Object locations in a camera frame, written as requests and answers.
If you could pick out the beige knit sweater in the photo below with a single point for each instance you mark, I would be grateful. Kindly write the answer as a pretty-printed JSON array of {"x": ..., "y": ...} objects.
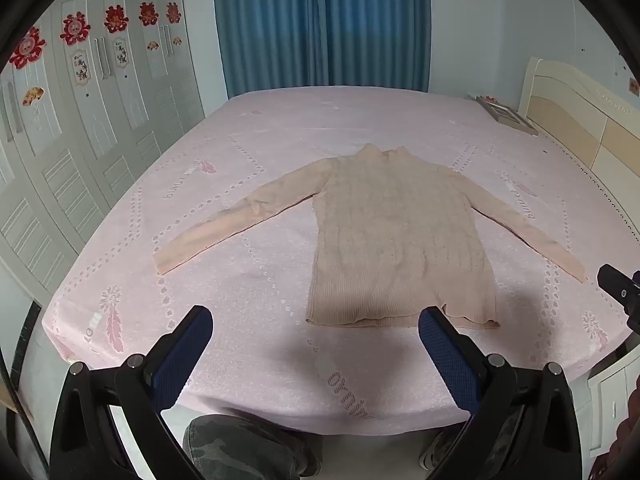
[{"x": 395, "y": 220}]

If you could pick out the white wardrobe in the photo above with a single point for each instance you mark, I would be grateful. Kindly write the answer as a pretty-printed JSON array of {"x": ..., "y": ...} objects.
[{"x": 65, "y": 175}]

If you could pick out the oval painted door plaque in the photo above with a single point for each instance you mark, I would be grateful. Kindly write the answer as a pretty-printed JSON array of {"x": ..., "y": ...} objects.
[
  {"x": 120, "y": 53},
  {"x": 81, "y": 67}
]

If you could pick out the bed with pink printed sheet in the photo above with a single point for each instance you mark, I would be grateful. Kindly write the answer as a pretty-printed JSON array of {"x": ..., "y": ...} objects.
[{"x": 250, "y": 160}]

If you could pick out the cream wooden headboard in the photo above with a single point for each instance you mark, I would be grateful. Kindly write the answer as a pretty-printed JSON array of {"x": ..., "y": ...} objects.
[{"x": 575, "y": 125}]

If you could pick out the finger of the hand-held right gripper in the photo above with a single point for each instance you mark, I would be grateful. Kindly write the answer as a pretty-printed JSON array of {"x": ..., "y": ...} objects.
[{"x": 620, "y": 290}]

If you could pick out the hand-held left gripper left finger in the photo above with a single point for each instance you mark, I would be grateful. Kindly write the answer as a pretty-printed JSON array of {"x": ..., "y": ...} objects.
[{"x": 180, "y": 360}]

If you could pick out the white bedside cabinet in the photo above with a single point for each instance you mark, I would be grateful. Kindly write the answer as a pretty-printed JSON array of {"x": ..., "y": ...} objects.
[{"x": 615, "y": 385}]

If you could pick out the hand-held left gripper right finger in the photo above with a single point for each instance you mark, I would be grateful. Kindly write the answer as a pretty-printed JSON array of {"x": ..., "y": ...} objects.
[{"x": 445, "y": 355}]

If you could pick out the blue curtain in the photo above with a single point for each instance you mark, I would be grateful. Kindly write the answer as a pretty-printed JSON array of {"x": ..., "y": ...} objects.
[
  {"x": 375, "y": 25},
  {"x": 265, "y": 25}
]

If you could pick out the person's left leg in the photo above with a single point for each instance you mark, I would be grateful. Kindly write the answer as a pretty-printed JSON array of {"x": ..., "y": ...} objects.
[{"x": 240, "y": 445}]

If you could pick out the flat picture frame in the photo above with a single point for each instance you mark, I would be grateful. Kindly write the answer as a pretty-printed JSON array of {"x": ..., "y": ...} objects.
[{"x": 502, "y": 112}]

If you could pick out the red paper flower decoration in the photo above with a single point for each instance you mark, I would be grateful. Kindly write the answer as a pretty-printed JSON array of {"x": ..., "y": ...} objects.
[
  {"x": 116, "y": 18},
  {"x": 27, "y": 50},
  {"x": 75, "y": 27},
  {"x": 173, "y": 12},
  {"x": 148, "y": 13}
]

